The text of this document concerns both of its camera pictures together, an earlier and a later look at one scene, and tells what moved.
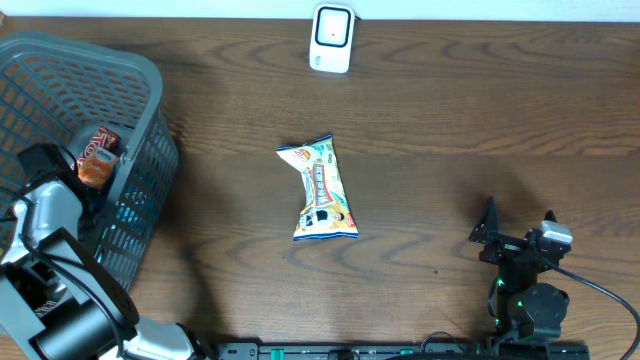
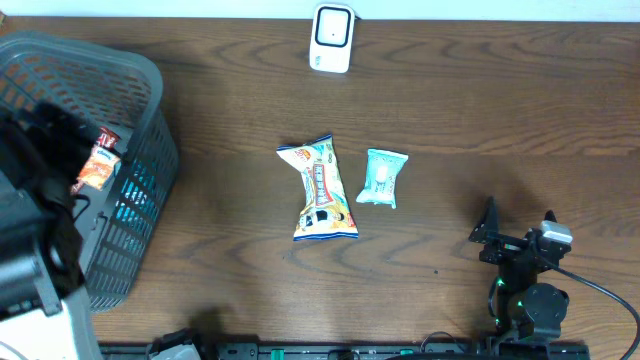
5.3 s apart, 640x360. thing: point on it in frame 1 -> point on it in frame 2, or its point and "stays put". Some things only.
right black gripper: [489, 230] stays put
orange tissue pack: [96, 170] stays put
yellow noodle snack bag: [327, 209] stays put
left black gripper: [98, 197] -> [70, 156]
